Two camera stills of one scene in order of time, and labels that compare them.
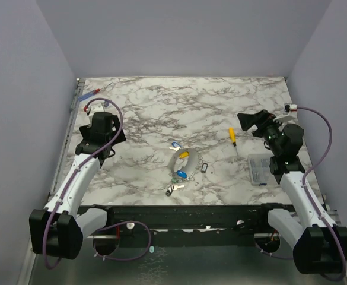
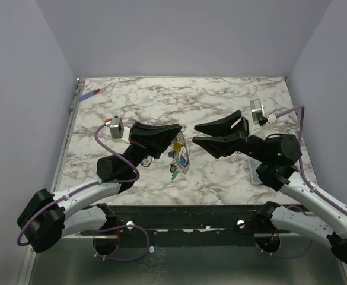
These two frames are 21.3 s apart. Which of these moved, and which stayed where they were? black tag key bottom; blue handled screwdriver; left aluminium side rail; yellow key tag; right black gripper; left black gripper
Moved: right black gripper; left black gripper; yellow key tag; black tag key bottom
Stayed: left aluminium side rail; blue handled screwdriver
